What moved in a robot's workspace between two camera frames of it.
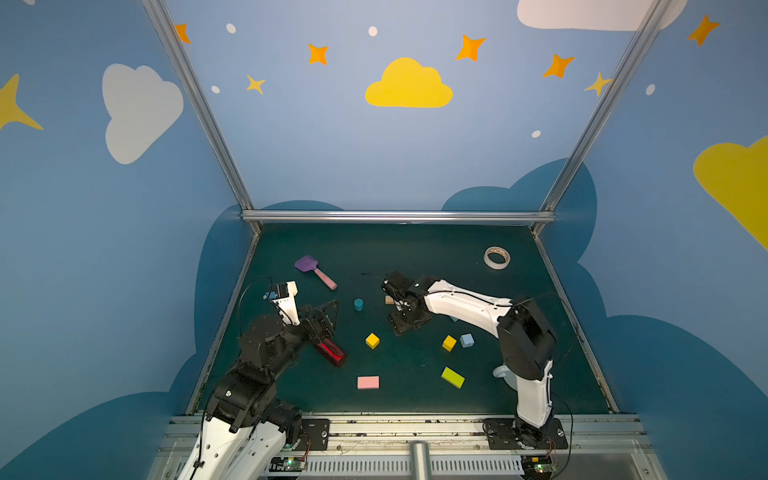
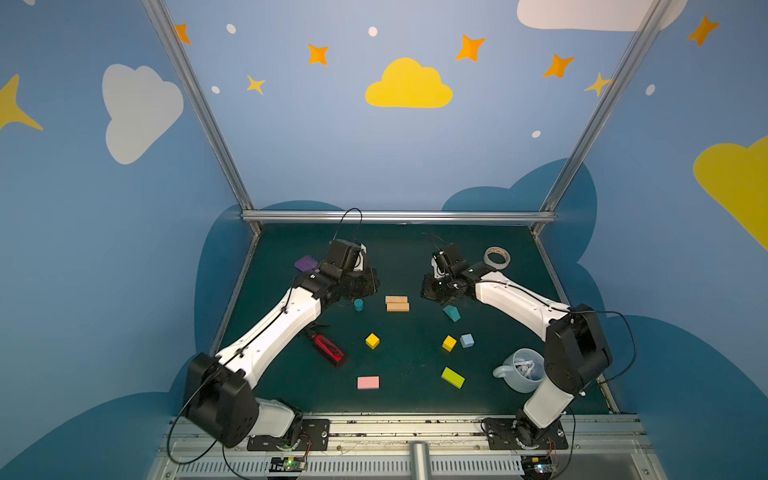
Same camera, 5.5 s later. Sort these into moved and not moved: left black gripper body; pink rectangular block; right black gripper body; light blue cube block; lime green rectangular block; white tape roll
Moved: left black gripper body; right black gripper body
Not moved: pink rectangular block; white tape roll; lime green rectangular block; light blue cube block
